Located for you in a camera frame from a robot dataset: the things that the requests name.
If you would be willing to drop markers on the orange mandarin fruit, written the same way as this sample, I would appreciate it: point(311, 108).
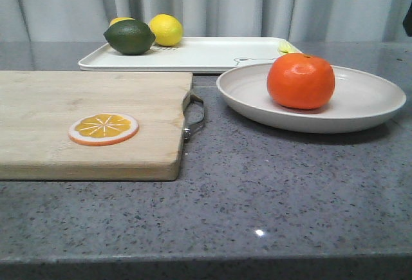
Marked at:
point(301, 81)

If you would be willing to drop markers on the orange slice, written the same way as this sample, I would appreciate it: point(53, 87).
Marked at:
point(103, 129)

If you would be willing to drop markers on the yellow plastic fork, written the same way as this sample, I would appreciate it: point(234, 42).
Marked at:
point(285, 48)

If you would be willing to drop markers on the beige round plate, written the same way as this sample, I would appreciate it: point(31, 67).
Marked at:
point(360, 101)

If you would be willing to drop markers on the metal cutting board handle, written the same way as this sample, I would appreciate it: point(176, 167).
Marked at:
point(194, 113)

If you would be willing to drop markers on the green lime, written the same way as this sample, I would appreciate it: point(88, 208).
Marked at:
point(130, 37)

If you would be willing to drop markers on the dark object at right edge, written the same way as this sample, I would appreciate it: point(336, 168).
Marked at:
point(407, 22)

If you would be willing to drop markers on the grey curtain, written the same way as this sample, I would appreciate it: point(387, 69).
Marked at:
point(295, 20)

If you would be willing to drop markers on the wooden cutting board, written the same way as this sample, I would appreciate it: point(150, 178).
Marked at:
point(38, 108)

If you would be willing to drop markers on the white rectangular tray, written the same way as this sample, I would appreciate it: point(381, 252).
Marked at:
point(193, 54)

